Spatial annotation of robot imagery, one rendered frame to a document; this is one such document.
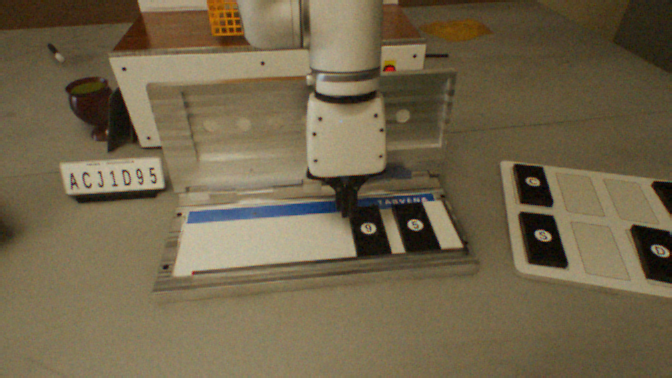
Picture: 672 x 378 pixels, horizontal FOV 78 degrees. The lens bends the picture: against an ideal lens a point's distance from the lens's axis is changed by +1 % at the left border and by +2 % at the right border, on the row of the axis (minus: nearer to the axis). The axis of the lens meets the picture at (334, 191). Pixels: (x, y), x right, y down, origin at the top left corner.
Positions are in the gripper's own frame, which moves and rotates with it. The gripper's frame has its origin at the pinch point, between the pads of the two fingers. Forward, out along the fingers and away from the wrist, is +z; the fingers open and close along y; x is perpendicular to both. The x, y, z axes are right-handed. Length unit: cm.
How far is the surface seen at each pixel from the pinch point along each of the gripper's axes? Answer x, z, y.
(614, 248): -4.5, 8.8, 39.0
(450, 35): 82, -9, 44
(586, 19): 203, 4, 175
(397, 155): 10.4, -1.7, 9.8
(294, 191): 11.9, 4.4, -7.3
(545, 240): -3.2, 7.3, 28.9
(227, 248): 0.4, 6.7, -17.3
